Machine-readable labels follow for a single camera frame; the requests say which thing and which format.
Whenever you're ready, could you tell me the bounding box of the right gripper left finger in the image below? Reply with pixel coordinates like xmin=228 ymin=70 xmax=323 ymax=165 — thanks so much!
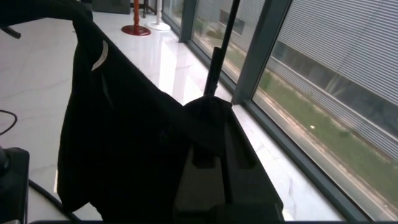
xmin=173 ymin=145 xmax=226 ymax=223

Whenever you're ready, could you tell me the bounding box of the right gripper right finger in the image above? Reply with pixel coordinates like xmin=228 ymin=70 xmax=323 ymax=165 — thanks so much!
xmin=223 ymin=108 xmax=285 ymax=223

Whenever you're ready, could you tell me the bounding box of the black short-sleeved shirt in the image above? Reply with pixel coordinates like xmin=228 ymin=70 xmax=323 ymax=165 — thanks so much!
xmin=0 ymin=0 xmax=233 ymax=223

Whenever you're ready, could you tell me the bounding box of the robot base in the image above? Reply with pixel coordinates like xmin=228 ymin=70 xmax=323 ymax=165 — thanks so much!
xmin=0 ymin=146 xmax=30 ymax=224

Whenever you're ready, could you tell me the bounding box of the black clothes rack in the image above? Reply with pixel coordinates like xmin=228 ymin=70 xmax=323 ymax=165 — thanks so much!
xmin=203 ymin=0 xmax=242 ymax=98

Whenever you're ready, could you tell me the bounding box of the window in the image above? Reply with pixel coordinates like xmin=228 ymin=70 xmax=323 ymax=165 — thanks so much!
xmin=161 ymin=0 xmax=398 ymax=222

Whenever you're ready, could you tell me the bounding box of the white round-based stand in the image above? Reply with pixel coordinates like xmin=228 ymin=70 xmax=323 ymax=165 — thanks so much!
xmin=144 ymin=0 xmax=172 ymax=32

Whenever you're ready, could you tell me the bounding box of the red round-based stand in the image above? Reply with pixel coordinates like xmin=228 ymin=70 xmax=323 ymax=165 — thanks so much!
xmin=121 ymin=0 xmax=152 ymax=37

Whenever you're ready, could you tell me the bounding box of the dark cabinet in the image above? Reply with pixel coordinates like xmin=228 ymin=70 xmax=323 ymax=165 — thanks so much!
xmin=91 ymin=0 xmax=131 ymax=15

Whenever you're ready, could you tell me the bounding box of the black cable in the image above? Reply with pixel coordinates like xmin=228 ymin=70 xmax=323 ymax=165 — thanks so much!
xmin=0 ymin=109 xmax=18 ymax=136
xmin=27 ymin=179 xmax=82 ymax=223

